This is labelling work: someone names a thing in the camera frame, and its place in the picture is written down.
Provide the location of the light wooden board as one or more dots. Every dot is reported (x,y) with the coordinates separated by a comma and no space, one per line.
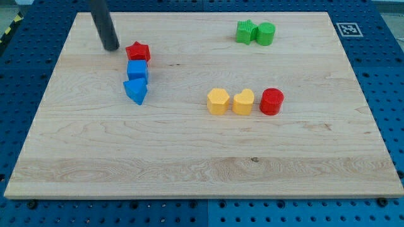
(88,140)

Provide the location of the yellow hexagon block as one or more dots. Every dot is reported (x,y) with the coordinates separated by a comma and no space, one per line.
(218,101)

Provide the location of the yellow heart block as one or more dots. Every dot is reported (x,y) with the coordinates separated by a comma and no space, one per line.
(243,102)

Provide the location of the blue triangle block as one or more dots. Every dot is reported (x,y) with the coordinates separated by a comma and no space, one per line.
(136,89)

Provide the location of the red cylinder block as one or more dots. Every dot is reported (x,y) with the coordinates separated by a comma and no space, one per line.
(271,101)

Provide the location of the blue cube block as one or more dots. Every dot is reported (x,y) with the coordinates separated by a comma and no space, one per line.
(137,69)

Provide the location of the red star block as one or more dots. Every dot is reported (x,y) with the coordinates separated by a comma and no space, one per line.
(138,51)

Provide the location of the green star block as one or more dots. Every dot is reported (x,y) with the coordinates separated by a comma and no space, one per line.
(246,32)

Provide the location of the green cylinder block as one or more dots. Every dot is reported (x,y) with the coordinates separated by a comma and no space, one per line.
(265,33)

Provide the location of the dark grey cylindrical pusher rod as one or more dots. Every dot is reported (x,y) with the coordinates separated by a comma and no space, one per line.
(104,24)

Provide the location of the white fiducial marker tag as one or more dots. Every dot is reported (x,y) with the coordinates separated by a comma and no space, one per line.
(349,29)

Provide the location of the black yellow hazard tape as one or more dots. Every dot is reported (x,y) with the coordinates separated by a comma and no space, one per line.
(11,30)

